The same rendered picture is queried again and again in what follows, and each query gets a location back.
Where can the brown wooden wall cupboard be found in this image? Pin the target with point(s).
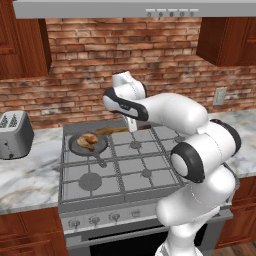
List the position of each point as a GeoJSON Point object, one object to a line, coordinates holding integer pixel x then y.
{"type": "Point", "coordinates": [230, 40]}
{"type": "Point", "coordinates": [20, 40]}

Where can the brown wooden base cupboard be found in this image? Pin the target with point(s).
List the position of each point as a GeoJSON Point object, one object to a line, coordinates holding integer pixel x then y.
{"type": "Point", "coordinates": [30, 233]}
{"type": "Point", "coordinates": [240, 216]}

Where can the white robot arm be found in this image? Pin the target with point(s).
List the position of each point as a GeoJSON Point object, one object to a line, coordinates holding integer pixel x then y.
{"type": "Point", "coordinates": [186, 116]}

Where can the dark grey frying pan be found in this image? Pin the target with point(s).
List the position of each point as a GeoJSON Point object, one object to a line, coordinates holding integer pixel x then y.
{"type": "Point", "coordinates": [96, 146]}

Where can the grey stove knob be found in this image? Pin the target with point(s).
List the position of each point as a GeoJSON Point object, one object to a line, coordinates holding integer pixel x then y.
{"type": "Point", "coordinates": [115, 217]}
{"type": "Point", "coordinates": [135, 213]}
{"type": "Point", "coordinates": [74, 223]}
{"type": "Point", "coordinates": [94, 220]}

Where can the black oven door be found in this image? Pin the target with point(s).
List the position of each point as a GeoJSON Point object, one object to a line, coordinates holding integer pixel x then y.
{"type": "Point", "coordinates": [126, 245]}

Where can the grey wall outlet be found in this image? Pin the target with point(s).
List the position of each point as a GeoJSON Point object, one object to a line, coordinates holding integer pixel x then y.
{"type": "Point", "coordinates": [220, 96]}

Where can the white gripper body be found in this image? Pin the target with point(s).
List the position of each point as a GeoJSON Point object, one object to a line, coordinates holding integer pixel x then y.
{"type": "Point", "coordinates": [132, 124]}

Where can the wooden spatula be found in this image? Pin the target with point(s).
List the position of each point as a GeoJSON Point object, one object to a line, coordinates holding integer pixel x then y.
{"type": "Point", "coordinates": [108, 130]}

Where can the roasted brown chicken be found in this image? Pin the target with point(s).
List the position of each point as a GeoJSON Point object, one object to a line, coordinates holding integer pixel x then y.
{"type": "Point", "coordinates": [87, 140]}

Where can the grey gas stove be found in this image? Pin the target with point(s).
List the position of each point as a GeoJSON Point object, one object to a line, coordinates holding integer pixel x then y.
{"type": "Point", "coordinates": [133, 166]}

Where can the grey range hood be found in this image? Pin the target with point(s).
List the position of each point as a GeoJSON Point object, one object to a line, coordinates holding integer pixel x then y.
{"type": "Point", "coordinates": [100, 7]}

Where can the grey toaster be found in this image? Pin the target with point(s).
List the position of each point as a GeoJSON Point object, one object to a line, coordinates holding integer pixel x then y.
{"type": "Point", "coordinates": [15, 135]}

